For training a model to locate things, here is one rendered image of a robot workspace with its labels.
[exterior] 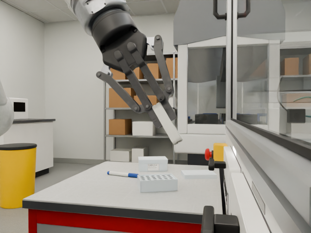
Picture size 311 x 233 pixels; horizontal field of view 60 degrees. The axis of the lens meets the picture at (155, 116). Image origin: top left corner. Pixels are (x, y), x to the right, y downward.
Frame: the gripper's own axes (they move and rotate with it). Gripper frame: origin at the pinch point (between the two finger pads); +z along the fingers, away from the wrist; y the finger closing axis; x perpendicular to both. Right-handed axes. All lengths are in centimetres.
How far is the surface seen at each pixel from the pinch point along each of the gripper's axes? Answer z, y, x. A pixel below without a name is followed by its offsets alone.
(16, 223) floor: -14, -179, 186
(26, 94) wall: -226, -225, 393
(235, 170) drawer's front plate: 11.9, 5.6, 2.5
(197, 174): 15, -4, 64
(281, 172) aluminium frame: 9.2, 6.4, -25.8
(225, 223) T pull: 13.1, 1.2, -15.4
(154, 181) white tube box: 8.7, -16.1, 44.1
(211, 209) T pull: 12.1, 0.4, -12.2
